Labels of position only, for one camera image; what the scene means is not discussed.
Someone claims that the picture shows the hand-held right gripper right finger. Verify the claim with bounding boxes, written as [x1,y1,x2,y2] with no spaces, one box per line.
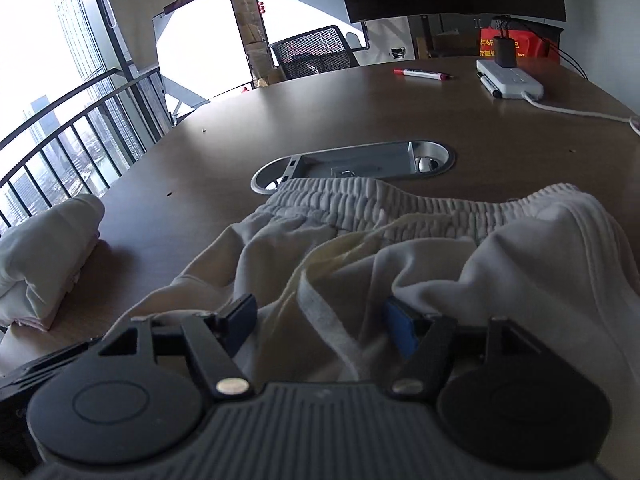
[384,297,543,401]

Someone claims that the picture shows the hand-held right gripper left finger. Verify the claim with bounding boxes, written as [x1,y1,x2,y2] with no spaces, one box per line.
[97,294,259,401]

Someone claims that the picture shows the cream sweatpants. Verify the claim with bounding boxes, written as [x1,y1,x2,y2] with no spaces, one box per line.
[170,177,640,411]

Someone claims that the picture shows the pink folded garment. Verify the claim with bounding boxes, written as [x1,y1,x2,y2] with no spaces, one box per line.
[12,316,51,332]

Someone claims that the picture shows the white folded garment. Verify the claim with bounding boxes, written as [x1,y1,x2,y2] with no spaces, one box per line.
[0,193,106,331]

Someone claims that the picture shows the red-capped whiteboard marker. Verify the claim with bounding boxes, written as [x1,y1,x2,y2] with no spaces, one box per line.
[393,68,455,82]

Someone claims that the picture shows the black balcony railing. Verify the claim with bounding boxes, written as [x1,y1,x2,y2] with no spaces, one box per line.
[0,67,166,231]

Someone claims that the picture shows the black marker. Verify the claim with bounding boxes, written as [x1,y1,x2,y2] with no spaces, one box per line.
[476,71,502,98]

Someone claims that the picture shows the white power strip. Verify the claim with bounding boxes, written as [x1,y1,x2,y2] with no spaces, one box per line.
[475,58,544,100]

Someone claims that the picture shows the flip chart easel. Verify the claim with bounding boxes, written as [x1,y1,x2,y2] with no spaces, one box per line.
[151,0,256,126]

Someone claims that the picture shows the stack of cardboard boxes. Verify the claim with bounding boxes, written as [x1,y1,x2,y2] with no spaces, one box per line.
[230,0,286,88]

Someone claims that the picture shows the flat cardboard box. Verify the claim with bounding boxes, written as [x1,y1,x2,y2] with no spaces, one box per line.
[412,15,481,58]

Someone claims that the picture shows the black charger plug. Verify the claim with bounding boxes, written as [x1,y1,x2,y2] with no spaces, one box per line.
[494,35,518,68]

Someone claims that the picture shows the red bag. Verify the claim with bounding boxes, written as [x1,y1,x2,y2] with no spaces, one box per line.
[477,27,561,63]

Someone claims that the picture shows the large black-framed whiteboard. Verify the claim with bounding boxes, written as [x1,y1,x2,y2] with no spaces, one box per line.
[225,0,372,53]

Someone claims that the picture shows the beige roller blind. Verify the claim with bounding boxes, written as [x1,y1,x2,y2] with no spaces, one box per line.
[95,0,201,66]

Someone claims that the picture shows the grey table cable box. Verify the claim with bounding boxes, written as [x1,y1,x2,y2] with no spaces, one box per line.
[250,139,457,196]

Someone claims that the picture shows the white power cable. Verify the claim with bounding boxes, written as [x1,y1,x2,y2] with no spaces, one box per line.
[520,91,640,133]

